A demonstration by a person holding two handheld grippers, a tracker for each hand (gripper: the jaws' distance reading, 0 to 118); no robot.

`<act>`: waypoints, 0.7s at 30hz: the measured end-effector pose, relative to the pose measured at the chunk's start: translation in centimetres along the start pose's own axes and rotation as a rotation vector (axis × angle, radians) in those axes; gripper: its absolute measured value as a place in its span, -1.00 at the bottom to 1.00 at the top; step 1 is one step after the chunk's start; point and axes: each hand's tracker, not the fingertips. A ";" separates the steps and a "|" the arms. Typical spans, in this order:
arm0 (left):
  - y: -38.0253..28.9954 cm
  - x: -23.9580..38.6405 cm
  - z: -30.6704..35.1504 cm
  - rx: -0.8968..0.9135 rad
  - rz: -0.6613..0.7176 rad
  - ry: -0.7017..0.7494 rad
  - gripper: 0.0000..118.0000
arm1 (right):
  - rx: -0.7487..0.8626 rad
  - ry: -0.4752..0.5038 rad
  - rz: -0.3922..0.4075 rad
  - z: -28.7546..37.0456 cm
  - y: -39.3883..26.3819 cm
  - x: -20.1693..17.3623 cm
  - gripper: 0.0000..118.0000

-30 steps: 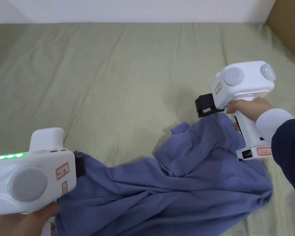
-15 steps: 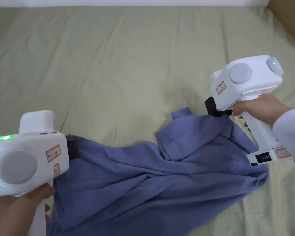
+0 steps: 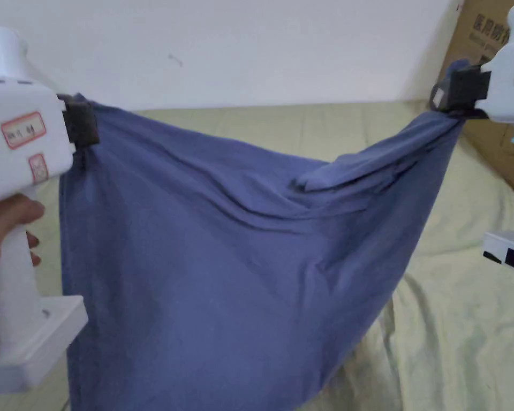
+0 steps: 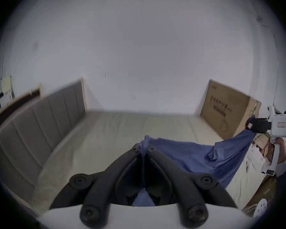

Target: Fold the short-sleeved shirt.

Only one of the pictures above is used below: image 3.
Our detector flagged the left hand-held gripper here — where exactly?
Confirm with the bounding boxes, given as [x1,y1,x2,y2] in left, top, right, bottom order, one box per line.
[0,25,101,397]

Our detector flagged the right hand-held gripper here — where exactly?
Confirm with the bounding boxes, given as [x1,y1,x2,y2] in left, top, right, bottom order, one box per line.
[429,0,514,277]

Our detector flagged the dark blue shirt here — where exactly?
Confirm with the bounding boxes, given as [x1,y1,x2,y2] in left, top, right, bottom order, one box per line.
[58,59,470,411]

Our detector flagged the person's left hand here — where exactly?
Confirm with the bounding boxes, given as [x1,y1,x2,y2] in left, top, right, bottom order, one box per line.
[0,194,47,344]

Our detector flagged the brown cardboard carton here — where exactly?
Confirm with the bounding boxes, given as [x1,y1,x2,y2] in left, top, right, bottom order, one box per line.
[442,0,514,199]

